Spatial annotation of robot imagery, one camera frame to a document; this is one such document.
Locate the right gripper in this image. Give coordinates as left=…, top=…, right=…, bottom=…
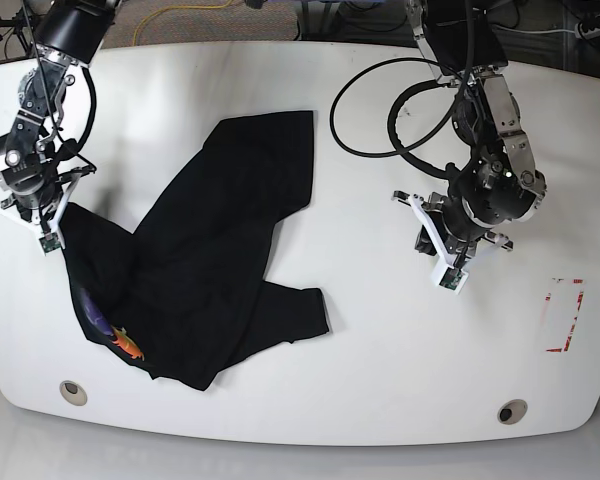
left=0, top=166, right=96, bottom=240

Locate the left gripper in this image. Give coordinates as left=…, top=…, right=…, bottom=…
left=392, top=190, right=514, bottom=272

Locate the black graphic T-shirt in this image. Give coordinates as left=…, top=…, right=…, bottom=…
left=61, top=110, right=329, bottom=391

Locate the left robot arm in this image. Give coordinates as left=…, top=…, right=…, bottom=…
left=387, top=1, right=547, bottom=273

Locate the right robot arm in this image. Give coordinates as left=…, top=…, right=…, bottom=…
left=0, top=1, right=121, bottom=253

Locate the red tape rectangle marking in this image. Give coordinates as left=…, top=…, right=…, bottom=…
left=539, top=278, right=585, bottom=353

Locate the black tripod stand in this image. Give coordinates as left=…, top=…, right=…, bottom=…
left=0, top=1, right=43, bottom=60

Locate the white power strip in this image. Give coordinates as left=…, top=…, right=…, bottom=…
left=575, top=15, right=600, bottom=40

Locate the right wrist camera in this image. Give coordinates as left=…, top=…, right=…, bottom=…
left=38, top=232, right=64, bottom=255

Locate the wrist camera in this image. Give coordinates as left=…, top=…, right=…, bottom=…
left=431, top=264, right=469, bottom=295
left=38, top=232, right=64, bottom=255

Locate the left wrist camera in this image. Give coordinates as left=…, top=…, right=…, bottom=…
left=431, top=264, right=469, bottom=295

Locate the black arm cable loop left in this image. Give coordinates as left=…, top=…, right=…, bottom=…
left=329, top=57, right=476, bottom=176

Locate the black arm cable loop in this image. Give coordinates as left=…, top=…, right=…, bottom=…
left=329, top=57, right=476, bottom=176
left=54, top=64, right=99, bottom=166

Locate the left table cable grommet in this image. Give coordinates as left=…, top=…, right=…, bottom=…
left=59, top=381, right=88, bottom=407

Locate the table cable grommet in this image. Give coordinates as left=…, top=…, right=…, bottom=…
left=59, top=381, right=88, bottom=407
left=497, top=399, right=528, bottom=425

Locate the right table cable grommet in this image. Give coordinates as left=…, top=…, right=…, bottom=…
left=497, top=399, right=528, bottom=425

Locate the yellow floor cable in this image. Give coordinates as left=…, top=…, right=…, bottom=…
left=133, top=0, right=231, bottom=47

